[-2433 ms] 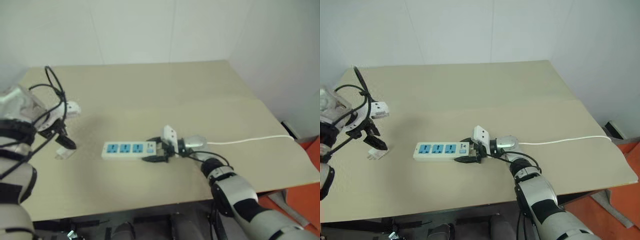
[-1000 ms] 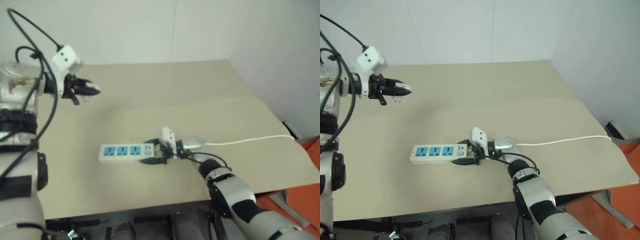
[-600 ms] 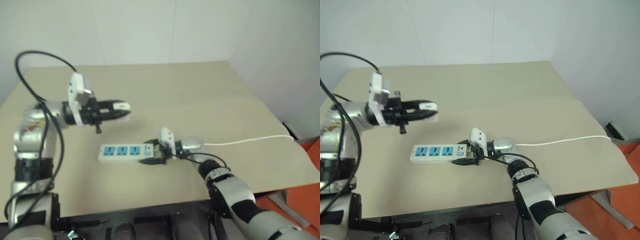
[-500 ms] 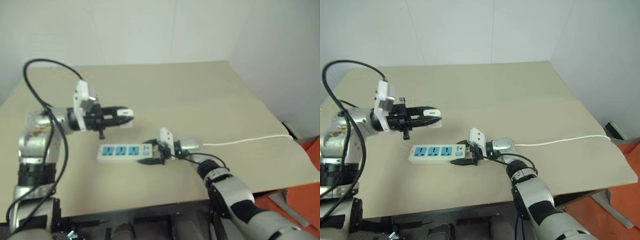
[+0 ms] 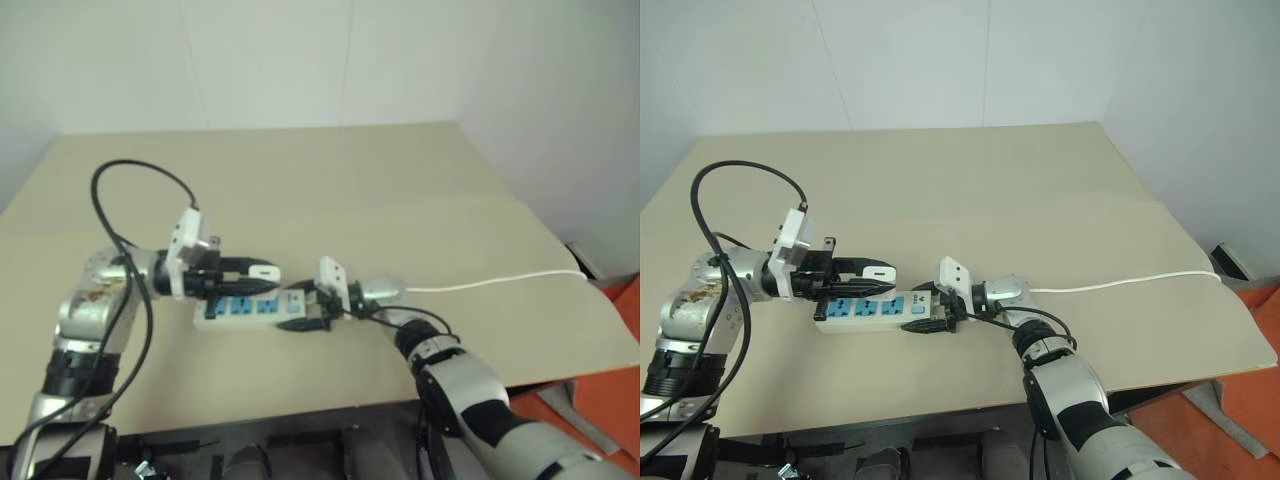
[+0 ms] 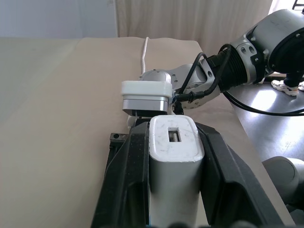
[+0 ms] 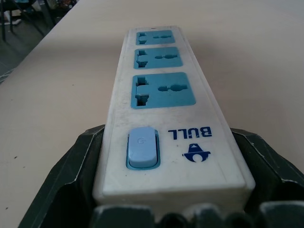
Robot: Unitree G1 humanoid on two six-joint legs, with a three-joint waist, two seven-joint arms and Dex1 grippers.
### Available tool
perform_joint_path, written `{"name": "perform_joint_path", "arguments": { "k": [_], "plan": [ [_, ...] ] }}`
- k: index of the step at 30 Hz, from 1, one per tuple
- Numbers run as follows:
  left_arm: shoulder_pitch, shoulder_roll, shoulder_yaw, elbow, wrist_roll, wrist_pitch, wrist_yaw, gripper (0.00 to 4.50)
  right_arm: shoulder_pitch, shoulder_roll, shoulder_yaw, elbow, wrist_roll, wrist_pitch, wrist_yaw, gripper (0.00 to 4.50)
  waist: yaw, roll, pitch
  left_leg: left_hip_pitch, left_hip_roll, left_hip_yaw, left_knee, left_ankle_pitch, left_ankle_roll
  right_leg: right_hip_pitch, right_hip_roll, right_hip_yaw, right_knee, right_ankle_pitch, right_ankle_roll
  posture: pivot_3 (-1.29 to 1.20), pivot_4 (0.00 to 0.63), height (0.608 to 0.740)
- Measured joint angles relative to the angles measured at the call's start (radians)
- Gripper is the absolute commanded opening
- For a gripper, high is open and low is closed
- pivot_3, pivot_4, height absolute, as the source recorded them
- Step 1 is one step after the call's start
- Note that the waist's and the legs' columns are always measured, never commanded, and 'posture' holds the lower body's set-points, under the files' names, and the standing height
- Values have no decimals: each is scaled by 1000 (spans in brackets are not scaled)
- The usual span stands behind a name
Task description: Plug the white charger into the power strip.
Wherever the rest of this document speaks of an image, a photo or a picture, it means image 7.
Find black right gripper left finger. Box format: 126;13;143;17
18;123;106;228

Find black chair legs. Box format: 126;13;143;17
0;0;57;41

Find white power strip blue sockets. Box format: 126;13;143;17
92;24;256;211

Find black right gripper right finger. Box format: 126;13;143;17
230;127;304;228

